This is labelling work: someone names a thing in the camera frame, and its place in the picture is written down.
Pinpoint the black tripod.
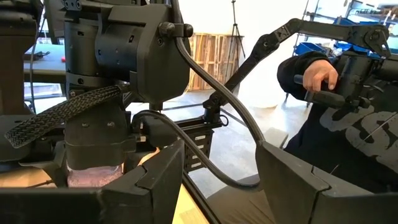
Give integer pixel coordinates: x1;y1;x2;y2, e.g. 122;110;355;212
226;0;247;63

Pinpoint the black rig crossbar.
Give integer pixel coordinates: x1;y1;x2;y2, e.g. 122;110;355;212
136;116;229;174

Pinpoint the black braided cable sleeve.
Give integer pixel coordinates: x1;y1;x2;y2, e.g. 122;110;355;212
3;85;123;149

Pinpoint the black rig post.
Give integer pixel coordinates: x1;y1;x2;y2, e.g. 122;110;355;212
0;0;44;116

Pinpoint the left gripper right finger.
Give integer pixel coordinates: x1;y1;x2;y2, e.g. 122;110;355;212
255;141;398;224

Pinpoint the grey work table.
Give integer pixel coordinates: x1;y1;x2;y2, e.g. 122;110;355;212
23;43;68;84

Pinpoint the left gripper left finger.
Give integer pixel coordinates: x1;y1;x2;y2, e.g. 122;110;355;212
0;139;186;224

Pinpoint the person's hand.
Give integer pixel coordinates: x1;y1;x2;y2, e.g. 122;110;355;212
302;58;339;93

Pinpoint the black aluminium table frame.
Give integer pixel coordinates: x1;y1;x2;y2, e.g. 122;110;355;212
182;172;223;224

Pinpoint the wooden pallet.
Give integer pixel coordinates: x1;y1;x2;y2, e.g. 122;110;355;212
185;32;245;91

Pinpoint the pale mercury glass votive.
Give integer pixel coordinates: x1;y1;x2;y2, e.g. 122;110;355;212
67;164;124;189

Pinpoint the blue storage bin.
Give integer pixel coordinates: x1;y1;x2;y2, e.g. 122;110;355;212
334;40;374;54
294;42;326;57

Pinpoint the person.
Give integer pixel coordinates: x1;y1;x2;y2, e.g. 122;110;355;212
276;50;398;194

